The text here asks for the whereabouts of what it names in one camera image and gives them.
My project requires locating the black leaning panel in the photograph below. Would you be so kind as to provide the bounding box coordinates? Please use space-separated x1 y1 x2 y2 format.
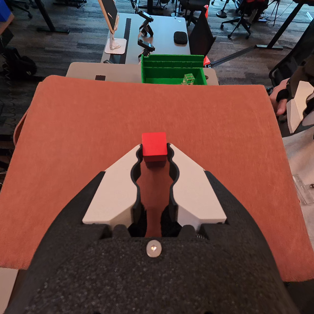
188 10 217 57

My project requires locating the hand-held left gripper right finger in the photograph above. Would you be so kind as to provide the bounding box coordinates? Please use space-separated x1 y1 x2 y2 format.
167 143 227 229

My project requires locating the green plastic bin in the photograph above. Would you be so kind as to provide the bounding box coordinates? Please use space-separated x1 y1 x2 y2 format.
140 54 208 86

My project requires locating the black oval pad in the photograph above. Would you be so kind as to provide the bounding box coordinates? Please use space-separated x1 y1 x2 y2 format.
173 31 188 46

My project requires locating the clear badge holder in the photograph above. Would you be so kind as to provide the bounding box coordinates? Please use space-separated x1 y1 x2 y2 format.
292 174 314 204

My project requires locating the small black device stand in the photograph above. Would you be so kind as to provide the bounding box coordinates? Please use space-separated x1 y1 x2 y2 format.
137 10 154 37
137 38 156 58

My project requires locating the rust brown felt bag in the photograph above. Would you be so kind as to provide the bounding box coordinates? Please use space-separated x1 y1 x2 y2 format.
0 75 307 282

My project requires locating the light grey desk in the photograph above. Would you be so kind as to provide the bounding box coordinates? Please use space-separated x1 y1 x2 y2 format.
101 13 191 65
0 62 219 314

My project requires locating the person's right hand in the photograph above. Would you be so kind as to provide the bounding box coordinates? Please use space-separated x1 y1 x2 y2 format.
269 78 291 116

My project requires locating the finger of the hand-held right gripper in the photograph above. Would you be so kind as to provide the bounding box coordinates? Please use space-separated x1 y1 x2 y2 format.
287 80 314 134

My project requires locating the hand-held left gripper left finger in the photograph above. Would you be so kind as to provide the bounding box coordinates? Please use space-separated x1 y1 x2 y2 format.
82 144 144 230

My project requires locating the red wooden cube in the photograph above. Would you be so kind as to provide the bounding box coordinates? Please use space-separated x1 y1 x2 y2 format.
141 132 168 169

